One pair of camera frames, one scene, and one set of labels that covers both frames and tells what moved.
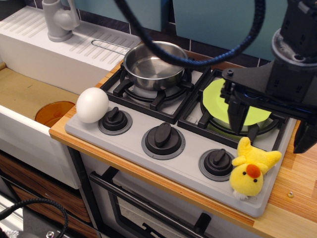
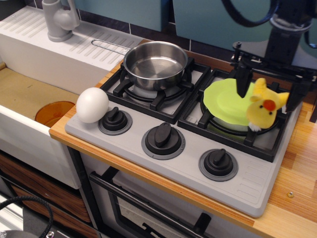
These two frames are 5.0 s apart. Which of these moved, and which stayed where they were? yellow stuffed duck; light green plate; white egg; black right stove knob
Moved: yellow stuffed duck
Stayed: light green plate; black right stove knob; white egg
